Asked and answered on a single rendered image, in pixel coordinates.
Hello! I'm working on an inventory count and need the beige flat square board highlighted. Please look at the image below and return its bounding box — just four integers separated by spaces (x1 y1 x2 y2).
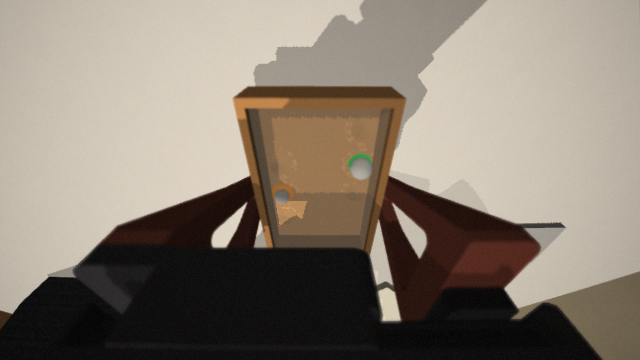
377 282 401 321

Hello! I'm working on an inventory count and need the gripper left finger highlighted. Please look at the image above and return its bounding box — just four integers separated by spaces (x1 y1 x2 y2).
98 176 260 248

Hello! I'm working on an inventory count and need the wooden ball-in-hole puzzle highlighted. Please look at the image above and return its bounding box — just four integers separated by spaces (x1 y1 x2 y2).
233 86 406 256

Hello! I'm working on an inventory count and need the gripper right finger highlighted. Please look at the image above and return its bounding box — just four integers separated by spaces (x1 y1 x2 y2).
379 176 541 321

